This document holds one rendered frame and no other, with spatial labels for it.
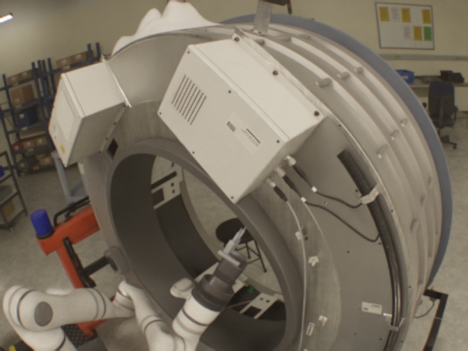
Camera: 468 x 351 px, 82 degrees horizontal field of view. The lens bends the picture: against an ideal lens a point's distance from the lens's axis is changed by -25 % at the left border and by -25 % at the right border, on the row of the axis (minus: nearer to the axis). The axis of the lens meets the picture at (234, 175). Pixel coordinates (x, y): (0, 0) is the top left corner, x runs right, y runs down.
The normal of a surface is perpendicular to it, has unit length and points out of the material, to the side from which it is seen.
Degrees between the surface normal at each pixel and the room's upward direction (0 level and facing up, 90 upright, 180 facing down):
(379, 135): 72
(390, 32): 90
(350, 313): 90
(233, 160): 90
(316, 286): 90
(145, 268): 61
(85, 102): 55
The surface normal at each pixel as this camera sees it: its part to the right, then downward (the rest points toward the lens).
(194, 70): -0.63, 0.39
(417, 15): 0.00, 0.40
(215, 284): -0.10, -0.22
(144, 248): 0.69, -0.11
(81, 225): 0.76, 0.17
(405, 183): -0.25, 0.17
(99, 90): 0.55, -0.38
